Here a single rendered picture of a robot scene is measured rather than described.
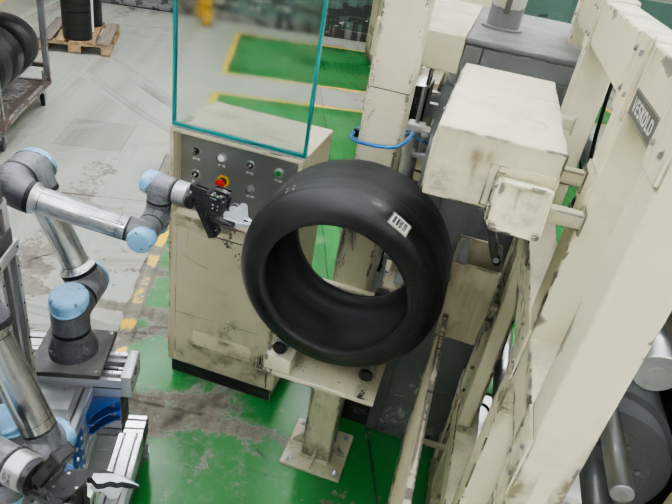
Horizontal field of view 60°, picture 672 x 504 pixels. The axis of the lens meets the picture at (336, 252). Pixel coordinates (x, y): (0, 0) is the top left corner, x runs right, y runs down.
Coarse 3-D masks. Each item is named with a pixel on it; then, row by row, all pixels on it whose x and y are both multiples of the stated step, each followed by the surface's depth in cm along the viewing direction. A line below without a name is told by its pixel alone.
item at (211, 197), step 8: (192, 184) 170; (192, 192) 171; (200, 192) 170; (208, 192) 169; (216, 192) 172; (224, 192) 172; (184, 200) 171; (192, 200) 173; (200, 200) 172; (208, 200) 169; (216, 200) 170; (224, 200) 170; (208, 208) 170; (216, 208) 171; (224, 208) 174; (208, 216) 172; (216, 216) 171
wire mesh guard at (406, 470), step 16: (432, 352) 207; (432, 368) 169; (432, 384) 164; (416, 400) 225; (416, 416) 191; (416, 432) 166; (416, 448) 143; (400, 464) 208; (416, 464) 139; (400, 480) 181; (400, 496) 158
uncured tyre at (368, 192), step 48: (336, 192) 150; (384, 192) 152; (288, 240) 191; (384, 240) 149; (432, 240) 153; (288, 288) 194; (336, 288) 198; (432, 288) 154; (288, 336) 173; (336, 336) 189; (384, 336) 185
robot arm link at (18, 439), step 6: (0, 408) 141; (6, 408) 142; (0, 414) 139; (6, 414) 140; (0, 420) 138; (6, 420) 138; (12, 420) 139; (0, 426) 136; (6, 426) 137; (12, 426) 137; (0, 432) 135; (6, 432) 135; (12, 432) 136; (18, 432) 138; (12, 438) 137; (18, 438) 139; (18, 444) 139
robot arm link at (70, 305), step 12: (60, 288) 182; (72, 288) 183; (84, 288) 184; (48, 300) 179; (60, 300) 178; (72, 300) 179; (84, 300) 180; (96, 300) 190; (60, 312) 177; (72, 312) 178; (84, 312) 182; (60, 324) 180; (72, 324) 180; (84, 324) 184; (60, 336) 182; (72, 336) 183
